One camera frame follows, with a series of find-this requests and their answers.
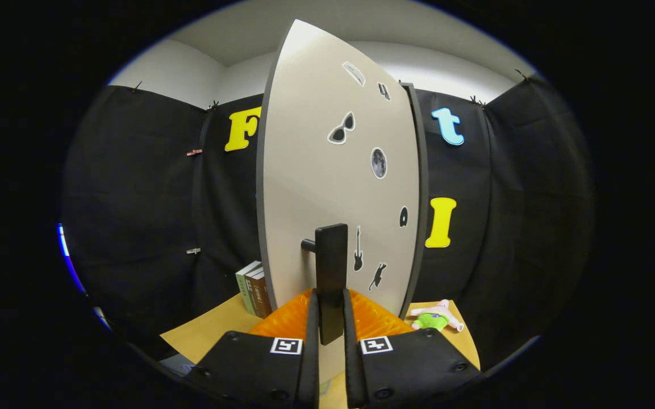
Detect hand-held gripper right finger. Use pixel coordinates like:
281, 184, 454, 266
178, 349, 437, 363
342, 289, 481, 409

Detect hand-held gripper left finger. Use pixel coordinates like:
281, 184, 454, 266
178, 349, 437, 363
185, 289, 321, 409

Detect black door handle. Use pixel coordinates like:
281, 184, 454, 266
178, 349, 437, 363
301, 223, 349, 346

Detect pink and green plush toy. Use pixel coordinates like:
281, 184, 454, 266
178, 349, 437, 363
408, 299, 465, 333

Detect dark grey cabinet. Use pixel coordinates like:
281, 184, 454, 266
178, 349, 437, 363
399, 82, 430, 320

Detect black backdrop cloth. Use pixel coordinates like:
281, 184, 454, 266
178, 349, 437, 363
60, 71, 595, 370

